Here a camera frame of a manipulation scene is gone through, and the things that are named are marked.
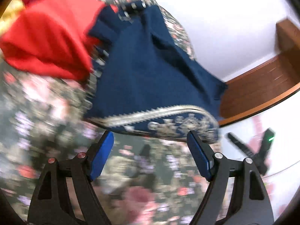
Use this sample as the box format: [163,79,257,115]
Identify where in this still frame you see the navy patterned hooded jacket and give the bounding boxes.
[84,1,227,143]

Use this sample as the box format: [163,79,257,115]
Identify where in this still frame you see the yellow garment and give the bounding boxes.
[0,0,25,35]

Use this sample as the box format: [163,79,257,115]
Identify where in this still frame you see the red folded garment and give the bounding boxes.
[1,0,106,84]

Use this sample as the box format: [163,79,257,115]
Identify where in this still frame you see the brown wooden door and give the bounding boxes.
[219,18,299,126]

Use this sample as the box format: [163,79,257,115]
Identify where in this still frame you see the floral green bedspread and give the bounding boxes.
[0,0,235,225]

